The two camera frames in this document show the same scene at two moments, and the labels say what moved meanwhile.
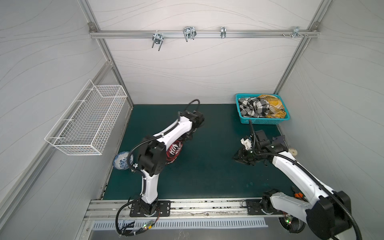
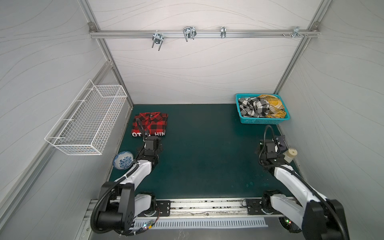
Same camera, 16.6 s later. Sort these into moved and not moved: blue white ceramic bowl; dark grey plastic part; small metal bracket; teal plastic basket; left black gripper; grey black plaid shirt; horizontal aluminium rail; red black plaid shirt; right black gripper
Moved: right black gripper; left black gripper; red black plaid shirt
Not moved: dark grey plastic part; small metal bracket; horizontal aluminium rail; blue white ceramic bowl; grey black plaid shirt; teal plastic basket
